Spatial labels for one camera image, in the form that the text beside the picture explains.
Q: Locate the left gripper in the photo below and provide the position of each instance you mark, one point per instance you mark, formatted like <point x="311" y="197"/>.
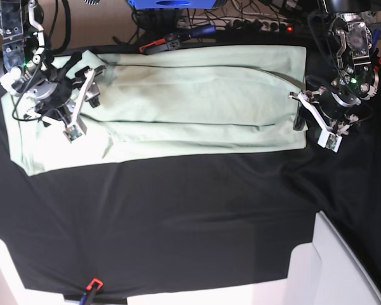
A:
<point x="332" y="111"/>

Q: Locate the white table frame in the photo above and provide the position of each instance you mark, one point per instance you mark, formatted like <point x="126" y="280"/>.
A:
<point x="327" y="271"/>
<point x="12" y="290"/>

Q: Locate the white left table frame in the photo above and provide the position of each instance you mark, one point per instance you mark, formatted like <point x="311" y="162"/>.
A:
<point x="12" y="290"/>

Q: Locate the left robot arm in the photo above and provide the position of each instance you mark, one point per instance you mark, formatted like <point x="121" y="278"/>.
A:
<point x="349" y="47"/>

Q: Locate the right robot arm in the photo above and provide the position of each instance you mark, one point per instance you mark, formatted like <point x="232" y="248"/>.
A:
<point x="22" y="31"/>

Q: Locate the blue box at top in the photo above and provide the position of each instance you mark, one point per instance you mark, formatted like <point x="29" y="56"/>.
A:
<point x="180" y="4"/>

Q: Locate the white power strip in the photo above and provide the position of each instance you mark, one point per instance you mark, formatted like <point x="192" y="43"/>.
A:
<point x="266" y="25"/>

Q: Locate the black table cloth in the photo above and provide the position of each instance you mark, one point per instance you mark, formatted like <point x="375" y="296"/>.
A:
<point x="190" y="222"/>

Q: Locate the white right table frame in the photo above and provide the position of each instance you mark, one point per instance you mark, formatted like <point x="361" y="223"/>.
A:
<point x="327" y="271"/>

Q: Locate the red blue bottom clamp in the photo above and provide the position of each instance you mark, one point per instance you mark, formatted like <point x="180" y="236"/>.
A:
<point x="93" y="294"/>

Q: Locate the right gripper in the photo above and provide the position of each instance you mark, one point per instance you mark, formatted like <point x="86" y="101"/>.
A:
<point x="46" y="93"/>

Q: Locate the red black clamp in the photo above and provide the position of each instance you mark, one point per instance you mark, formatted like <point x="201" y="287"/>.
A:
<point x="376" y="63"/>
<point x="175" y="40"/>

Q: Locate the red black right clamp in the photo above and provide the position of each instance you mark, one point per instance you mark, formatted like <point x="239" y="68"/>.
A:
<point x="376" y="63"/>

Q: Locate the light green T-shirt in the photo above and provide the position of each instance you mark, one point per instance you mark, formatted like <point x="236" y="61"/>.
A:
<point x="212" y="100"/>

